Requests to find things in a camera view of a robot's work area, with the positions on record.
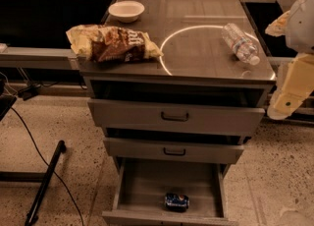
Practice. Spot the grey middle drawer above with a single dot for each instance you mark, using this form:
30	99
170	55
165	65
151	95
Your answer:
174	151

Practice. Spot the grey bottom drawer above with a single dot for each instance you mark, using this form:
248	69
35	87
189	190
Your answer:
143	183

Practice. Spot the grey drawer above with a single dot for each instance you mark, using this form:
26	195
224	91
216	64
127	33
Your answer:
175	118
174	151
143	183

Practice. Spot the white paper bowl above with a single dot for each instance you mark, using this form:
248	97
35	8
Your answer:
126	11

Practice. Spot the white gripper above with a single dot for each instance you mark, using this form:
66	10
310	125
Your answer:
301	24

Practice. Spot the clear plastic water bottle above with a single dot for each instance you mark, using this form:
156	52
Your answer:
241	45

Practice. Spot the grey top drawer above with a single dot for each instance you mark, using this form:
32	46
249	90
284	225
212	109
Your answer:
175	118

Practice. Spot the grey left side bench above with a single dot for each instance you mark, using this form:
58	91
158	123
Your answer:
37	58

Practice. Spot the black metal stand leg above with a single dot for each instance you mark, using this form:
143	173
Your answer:
43	178

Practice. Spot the grey drawer cabinet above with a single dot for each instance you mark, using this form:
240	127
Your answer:
197	67

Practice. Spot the brown yellow chip bag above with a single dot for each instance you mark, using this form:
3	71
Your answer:
100	43

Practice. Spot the blue pepsi can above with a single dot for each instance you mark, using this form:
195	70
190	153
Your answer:
175	202

